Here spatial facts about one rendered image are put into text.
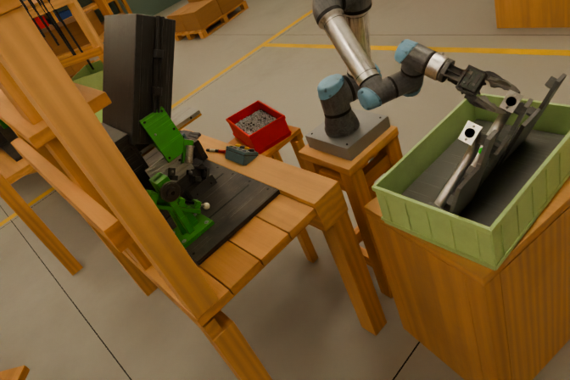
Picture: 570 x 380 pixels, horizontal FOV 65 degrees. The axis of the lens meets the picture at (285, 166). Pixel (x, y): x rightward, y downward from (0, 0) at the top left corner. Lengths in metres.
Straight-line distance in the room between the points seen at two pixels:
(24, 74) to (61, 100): 0.09
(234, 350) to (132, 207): 0.67
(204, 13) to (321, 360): 6.51
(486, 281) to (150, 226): 0.96
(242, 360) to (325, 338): 0.75
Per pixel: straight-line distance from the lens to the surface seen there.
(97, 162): 1.17
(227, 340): 1.61
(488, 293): 1.49
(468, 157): 1.40
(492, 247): 1.37
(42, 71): 1.11
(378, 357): 2.25
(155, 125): 1.93
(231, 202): 1.82
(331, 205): 1.69
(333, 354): 2.31
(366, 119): 1.98
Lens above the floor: 1.91
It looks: 32 degrees down
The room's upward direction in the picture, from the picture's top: 23 degrees counter-clockwise
